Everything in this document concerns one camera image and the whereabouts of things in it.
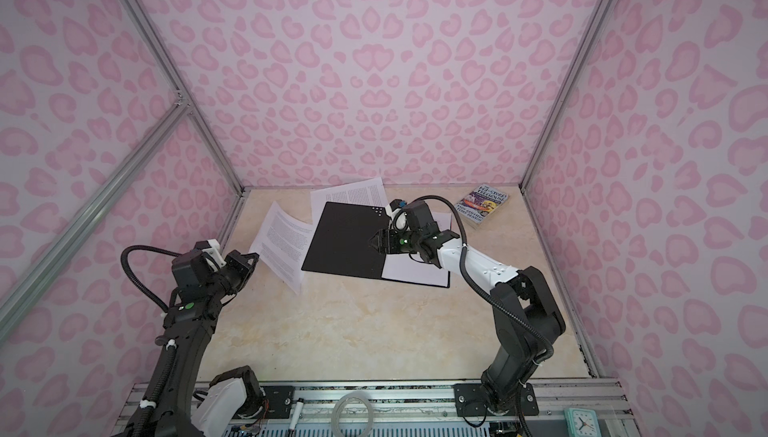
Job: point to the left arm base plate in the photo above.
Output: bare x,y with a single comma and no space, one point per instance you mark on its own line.
278,400

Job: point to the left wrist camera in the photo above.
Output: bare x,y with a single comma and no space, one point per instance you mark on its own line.
211,250

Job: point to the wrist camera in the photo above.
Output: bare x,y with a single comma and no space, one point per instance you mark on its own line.
398,214
211,250

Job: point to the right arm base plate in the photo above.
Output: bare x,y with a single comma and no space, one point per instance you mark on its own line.
476,400

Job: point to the printed paper sheet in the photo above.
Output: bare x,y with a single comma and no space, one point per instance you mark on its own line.
369,192

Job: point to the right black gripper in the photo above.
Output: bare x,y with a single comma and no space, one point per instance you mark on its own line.
386,234

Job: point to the teal desk clock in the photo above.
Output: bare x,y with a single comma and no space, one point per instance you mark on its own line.
582,422

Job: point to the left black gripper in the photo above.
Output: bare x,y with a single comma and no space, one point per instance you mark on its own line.
236,259

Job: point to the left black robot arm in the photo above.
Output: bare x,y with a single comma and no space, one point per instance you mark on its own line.
191,317

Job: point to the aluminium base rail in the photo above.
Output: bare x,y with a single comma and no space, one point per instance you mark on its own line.
401,408

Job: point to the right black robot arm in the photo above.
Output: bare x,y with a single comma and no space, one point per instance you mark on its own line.
527,318

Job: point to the white marker pen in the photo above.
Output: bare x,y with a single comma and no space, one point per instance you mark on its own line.
295,416

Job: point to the colourful paperback book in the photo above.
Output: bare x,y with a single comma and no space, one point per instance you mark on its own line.
479,204

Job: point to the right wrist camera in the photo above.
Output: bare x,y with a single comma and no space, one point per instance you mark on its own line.
398,214

